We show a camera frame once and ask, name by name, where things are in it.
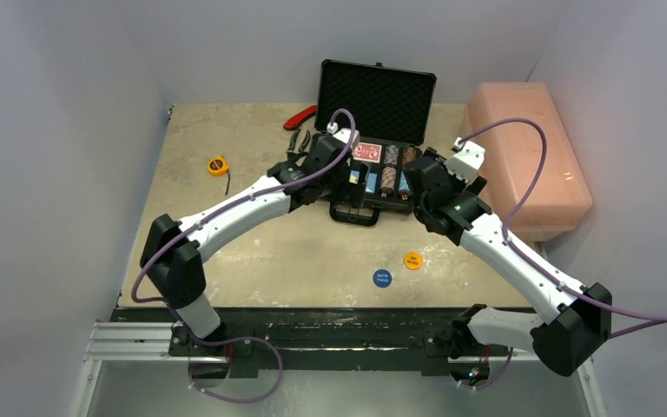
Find orange big blind button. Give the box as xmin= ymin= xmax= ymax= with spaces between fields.
xmin=403 ymin=252 xmax=424 ymax=270

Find black poker set case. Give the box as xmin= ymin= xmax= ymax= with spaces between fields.
xmin=314 ymin=59 xmax=437 ymax=227

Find blue small blind button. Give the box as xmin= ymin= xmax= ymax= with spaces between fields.
xmin=373 ymin=269 xmax=393 ymax=288

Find brown poker chip stack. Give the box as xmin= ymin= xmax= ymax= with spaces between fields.
xmin=401 ymin=147 xmax=419 ymax=167

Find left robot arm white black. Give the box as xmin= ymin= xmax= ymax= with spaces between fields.
xmin=140 ymin=129 xmax=360 ymax=355

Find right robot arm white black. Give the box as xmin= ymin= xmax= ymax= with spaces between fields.
xmin=404 ymin=149 xmax=613 ymax=377

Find red card deck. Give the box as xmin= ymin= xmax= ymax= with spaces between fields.
xmin=352 ymin=142 xmax=382 ymax=163

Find blue card deck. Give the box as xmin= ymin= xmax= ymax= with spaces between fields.
xmin=365 ymin=172 xmax=378 ymax=194

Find tan chip stack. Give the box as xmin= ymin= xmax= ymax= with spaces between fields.
xmin=380 ymin=145 xmax=399 ymax=195

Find black pliers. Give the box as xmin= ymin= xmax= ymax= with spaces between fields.
xmin=286 ymin=129 xmax=312 ymax=161

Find light blue chip stack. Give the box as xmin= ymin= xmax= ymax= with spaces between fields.
xmin=398 ymin=172 xmax=410 ymax=195

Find yellow tape measure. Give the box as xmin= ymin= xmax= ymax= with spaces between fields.
xmin=206 ymin=156 xmax=231 ymax=195

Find pink plastic storage box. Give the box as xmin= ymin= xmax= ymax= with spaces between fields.
xmin=462 ymin=83 xmax=593 ymax=242

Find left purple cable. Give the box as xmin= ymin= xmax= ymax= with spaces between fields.
xmin=130 ymin=109 xmax=358 ymax=405

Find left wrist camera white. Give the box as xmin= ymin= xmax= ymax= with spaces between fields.
xmin=326 ymin=122 xmax=360 ymax=151

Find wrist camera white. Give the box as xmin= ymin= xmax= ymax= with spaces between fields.
xmin=326 ymin=122 xmax=360 ymax=151
xmin=444 ymin=137 xmax=485 ymax=182

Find red handled knife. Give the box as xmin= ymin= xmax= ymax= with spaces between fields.
xmin=282 ymin=105 xmax=318 ymax=131

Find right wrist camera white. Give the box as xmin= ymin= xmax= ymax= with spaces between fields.
xmin=444 ymin=137 xmax=485 ymax=182

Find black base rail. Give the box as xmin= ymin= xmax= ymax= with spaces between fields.
xmin=109 ymin=306 xmax=559 ymax=378

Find aluminium frame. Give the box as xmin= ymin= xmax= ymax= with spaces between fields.
xmin=68 ymin=321 xmax=608 ymax=416

